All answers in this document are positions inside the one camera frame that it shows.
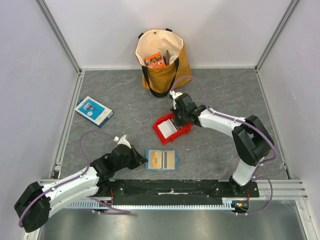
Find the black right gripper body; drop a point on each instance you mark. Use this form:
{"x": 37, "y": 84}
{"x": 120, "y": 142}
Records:
{"x": 179, "y": 118}

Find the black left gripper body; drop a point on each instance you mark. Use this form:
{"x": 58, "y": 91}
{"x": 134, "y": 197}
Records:
{"x": 128, "y": 163}

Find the gold credit card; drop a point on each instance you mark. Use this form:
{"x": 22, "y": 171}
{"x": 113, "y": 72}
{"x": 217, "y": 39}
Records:
{"x": 155, "y": 159}
{"x": 168, "y": 161}

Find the blue leather card holder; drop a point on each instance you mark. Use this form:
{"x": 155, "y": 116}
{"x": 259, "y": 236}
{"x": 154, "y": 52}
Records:
{"x": 176, "y": 158}

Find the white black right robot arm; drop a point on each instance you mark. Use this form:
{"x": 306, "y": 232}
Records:
{"x": 251, "y": 139}

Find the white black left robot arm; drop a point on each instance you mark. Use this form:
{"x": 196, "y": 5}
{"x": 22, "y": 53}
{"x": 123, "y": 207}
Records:
{"x": 40, "y": 202}

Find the stack of white cards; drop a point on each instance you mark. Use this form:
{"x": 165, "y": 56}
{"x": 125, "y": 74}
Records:
{"x": 167, "y": 128}

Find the red plastic bin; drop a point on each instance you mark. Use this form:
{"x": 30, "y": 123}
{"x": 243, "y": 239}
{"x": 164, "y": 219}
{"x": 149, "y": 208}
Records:
{"x": 182, "y": 130}

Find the brown tote bag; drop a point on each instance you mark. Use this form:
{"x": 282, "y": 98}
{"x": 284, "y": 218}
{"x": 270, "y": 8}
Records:
{"x": 159, "y": 81}

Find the blue white razor box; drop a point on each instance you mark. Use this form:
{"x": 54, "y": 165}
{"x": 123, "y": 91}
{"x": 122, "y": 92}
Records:
{"x": 93, "y": 111}

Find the orange snack packet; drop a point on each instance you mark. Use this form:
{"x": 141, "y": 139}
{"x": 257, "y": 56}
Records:
{"x": 155, "y": 61}

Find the brown item in bag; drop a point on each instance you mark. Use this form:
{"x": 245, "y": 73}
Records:
{"x": 168, "y": 59}

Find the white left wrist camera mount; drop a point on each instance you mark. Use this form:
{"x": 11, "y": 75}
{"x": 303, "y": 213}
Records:
{"x": 122, "y": 141}

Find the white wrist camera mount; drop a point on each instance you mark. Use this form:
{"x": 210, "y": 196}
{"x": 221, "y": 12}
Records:
{"x": 174, "y": 95}
{"x": 122, "y": 141}

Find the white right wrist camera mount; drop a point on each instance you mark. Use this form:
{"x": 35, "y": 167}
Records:
{"x": 174, "y": 95}

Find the grey slotted cable duct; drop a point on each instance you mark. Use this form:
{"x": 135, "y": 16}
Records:
{"x": 90, "y": 204}

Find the aluminium frame rail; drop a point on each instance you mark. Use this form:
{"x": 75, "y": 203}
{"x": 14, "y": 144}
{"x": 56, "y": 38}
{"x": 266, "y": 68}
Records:
{"x": 283, "y": 189}

